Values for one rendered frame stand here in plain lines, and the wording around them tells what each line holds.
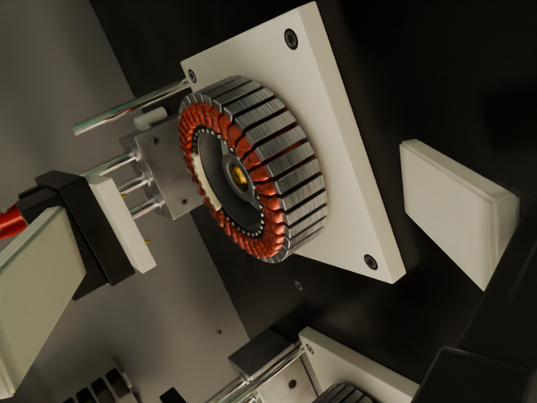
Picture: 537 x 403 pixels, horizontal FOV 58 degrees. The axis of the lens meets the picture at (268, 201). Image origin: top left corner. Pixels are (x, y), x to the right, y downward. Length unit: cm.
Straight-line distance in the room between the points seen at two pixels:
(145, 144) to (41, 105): 15
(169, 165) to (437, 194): 28
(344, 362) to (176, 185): 19
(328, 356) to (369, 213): 18
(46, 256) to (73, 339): 38
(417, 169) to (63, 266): 13
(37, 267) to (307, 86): 15
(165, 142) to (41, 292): 25
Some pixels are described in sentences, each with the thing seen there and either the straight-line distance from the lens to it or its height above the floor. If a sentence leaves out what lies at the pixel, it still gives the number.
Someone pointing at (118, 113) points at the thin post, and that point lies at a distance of 34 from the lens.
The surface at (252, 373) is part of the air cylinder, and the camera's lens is 48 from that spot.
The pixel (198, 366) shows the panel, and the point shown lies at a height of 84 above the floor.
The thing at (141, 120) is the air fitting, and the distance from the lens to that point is 41.
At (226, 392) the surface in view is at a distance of 50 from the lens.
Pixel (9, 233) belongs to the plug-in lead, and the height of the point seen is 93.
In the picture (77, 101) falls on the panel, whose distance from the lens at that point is 52.
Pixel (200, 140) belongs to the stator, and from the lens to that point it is 30.
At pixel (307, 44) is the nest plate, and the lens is 24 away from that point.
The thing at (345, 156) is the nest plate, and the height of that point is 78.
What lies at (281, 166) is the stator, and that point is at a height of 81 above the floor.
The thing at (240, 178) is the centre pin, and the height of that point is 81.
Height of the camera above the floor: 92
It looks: 25 degrees down
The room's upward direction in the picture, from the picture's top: 121 degrees counter-clockwise
